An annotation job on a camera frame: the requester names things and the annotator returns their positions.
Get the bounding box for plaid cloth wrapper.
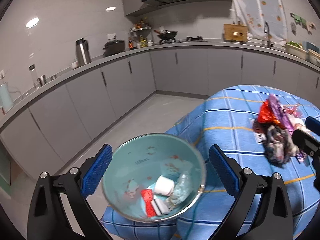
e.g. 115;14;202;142
264;125;299;166

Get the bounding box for purple snack wrapper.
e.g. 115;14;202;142
268;94;310;163

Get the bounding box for clear printed plastic bag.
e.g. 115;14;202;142
165;171;193;211

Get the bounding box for red mesh net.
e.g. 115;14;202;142
140;189;156;218

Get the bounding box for white paper cup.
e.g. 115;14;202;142
153;176;175;197

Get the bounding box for pink cellophane wrapper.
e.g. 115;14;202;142
284;103;303;119

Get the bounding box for black mesh net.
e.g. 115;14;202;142
252;119;266;135

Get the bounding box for red plastic bag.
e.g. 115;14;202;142
257;99;281;125

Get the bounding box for teal trash bin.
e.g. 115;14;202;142
103;133;206;223

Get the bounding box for black kitchen faucet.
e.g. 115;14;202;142
264;21;274;48

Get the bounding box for white love label sticker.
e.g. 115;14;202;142
253;130;266;144

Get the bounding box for blue plaid tablecloth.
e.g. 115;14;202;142
101;85;319;239

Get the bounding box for beige bowl stack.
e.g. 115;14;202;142
308;49;320;67

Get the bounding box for beige vegetable basin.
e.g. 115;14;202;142
285;43;307;60

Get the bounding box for grey lower cabinets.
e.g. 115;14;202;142
1;42;319;179

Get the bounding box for orange print window curtain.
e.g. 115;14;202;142
233;0;288;44

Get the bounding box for gas stove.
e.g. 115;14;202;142
159;36;205;44

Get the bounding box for glass jar black lid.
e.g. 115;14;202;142
29;64;39;88

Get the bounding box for steel thermos jug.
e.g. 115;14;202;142
75;38;92;67

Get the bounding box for black wok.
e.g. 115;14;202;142
154;29;177;40

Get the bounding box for black rice cooker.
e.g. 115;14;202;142
103;40;125;57

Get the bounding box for dark sauce bottle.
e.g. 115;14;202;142
128;37;134;50

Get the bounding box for spice rack with bottles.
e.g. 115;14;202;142
129;17;153;49

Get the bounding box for hanging cloths on wall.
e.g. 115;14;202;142
290;13;316;34

